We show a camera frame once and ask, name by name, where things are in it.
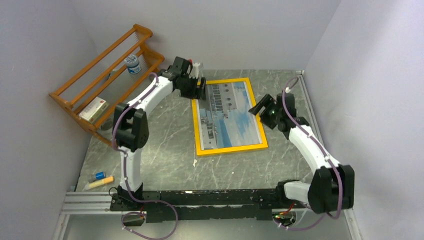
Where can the orange wooden shelf rack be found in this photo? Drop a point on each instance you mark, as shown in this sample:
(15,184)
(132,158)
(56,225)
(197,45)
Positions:
(107,77)

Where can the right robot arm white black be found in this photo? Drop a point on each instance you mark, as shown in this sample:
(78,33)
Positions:
(333,184)

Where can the blue capped small tube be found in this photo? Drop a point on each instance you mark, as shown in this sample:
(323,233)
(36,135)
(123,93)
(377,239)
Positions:
(96,177)

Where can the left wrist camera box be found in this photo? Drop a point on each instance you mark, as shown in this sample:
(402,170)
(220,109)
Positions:
(196,70)

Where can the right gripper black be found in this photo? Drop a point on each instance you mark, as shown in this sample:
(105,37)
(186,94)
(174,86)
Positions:
(266,101)

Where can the white blue lidded jar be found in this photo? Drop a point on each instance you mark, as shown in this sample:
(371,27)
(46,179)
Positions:
(132,64)

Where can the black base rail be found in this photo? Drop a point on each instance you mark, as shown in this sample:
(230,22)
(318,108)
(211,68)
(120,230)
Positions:
(218,204)

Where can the yellow wooden picture frame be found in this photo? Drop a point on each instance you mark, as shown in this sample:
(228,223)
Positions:
(232,150)

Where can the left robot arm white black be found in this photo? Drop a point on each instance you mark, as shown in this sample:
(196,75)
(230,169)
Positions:
(130,131)

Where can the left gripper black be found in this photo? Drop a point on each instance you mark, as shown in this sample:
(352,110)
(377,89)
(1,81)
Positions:
(193,94)

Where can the white red cardboard box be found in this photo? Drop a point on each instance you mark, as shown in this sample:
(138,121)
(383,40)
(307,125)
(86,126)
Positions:
(94,110)

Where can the yellow glue stick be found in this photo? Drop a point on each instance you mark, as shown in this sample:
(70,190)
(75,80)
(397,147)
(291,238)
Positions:
(98,183)

